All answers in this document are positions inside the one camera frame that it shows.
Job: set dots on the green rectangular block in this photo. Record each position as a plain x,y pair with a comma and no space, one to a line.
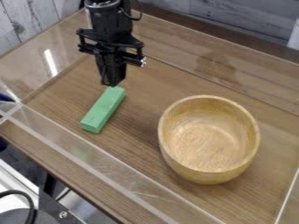
102,110

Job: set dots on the brown wooden bowl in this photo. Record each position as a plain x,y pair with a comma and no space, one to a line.
208,138

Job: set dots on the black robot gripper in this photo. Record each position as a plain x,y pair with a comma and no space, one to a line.
110,37

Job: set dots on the clear acrylic tray wall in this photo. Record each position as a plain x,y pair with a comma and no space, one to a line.
115,167

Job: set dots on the black metal bracket with screw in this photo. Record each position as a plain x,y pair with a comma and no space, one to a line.
52,212

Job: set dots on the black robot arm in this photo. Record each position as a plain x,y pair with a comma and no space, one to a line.
108,39

